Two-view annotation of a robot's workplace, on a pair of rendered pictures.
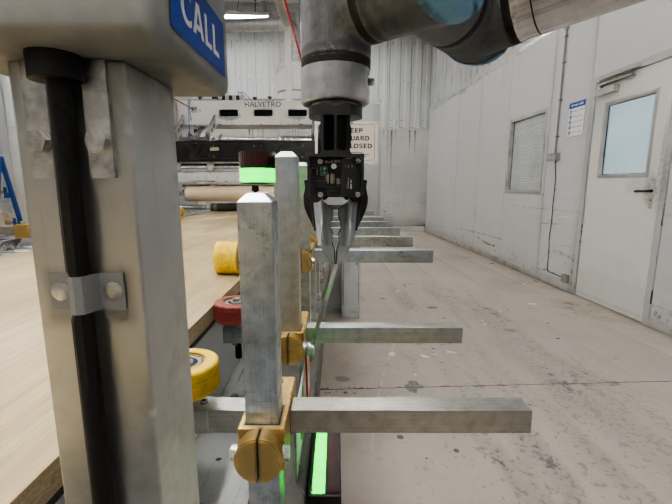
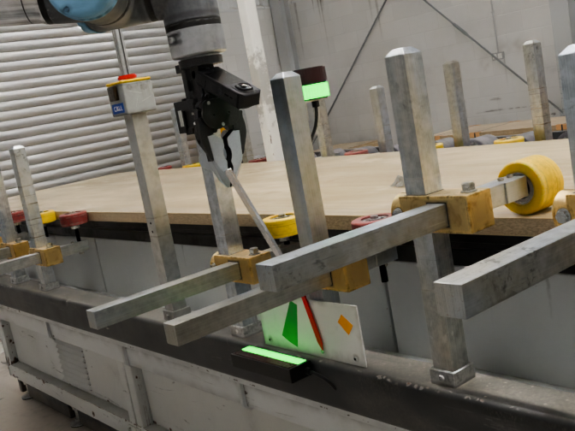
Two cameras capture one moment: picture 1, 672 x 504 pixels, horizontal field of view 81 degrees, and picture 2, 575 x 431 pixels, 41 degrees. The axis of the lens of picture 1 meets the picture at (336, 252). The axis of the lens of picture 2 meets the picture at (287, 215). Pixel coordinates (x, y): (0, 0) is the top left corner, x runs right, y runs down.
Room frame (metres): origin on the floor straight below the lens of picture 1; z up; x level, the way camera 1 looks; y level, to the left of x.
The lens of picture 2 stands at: (1.60, -0.69, 1.13)
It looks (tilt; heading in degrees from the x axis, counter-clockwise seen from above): 9 degrees down; 142
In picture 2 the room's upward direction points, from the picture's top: 10 degrees counter-clockwise
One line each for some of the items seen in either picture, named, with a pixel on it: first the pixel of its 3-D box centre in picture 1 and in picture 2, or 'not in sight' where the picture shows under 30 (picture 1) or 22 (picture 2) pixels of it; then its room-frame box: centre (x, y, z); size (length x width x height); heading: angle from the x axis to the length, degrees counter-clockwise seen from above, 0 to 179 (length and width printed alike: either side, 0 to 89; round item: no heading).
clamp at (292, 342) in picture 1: (290, 336); (329, 269); (0.67, 0.08, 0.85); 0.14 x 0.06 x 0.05; 0
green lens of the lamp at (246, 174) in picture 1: (258, 175); (310, 91); (0.65, 0.13, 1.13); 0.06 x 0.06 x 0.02
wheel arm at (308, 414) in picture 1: (348, 416); (204, 281); (0.44, -0.02, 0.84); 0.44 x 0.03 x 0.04; 90
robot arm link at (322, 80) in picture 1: (337, 90); (195, 44); (0.54, 0.00, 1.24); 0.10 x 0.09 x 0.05; 90
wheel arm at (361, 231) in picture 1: (331, 231); not in sight; (1.44, 0.02, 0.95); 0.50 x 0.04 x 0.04; 90
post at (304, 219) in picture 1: (302, 267); (429, 224); (0.90, 0.08, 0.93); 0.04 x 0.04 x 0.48; 0
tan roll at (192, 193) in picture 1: (260, 193); not in sight; (3.26, 0.62, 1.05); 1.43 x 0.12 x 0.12; 90
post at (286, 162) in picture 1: (290, 295); (311, 220); (0.65, 0.08, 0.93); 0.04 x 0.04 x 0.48; 0
